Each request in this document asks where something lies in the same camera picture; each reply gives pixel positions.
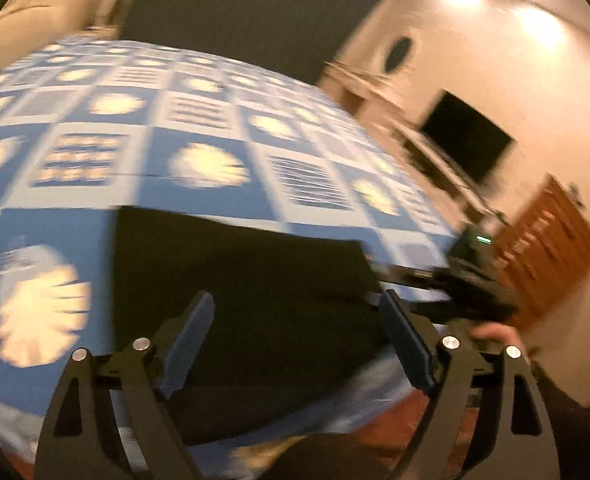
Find person's right forearm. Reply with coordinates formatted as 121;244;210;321
527;355;590;480

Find blue patterned bed sheet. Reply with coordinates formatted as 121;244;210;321
0;39;460;480

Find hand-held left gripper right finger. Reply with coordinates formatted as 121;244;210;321
378;288;562;480

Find black television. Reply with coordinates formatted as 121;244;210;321
420;90;518;187

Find person's right hand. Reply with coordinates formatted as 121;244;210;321
472;324;526;357

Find oval vanity mirror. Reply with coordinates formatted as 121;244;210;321
382;35;417;76

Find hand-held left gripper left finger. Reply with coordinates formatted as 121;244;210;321
34;290;215;480

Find dark teal curtain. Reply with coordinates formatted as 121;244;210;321
120;0;412;92

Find brown wooden door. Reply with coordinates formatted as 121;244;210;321
492;172;590;332

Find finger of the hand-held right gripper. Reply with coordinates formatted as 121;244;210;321
372;262;450;292

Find cream vanity dresser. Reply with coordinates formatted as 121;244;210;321
320;60;478;203

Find black pants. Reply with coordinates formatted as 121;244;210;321
110;205;392;446

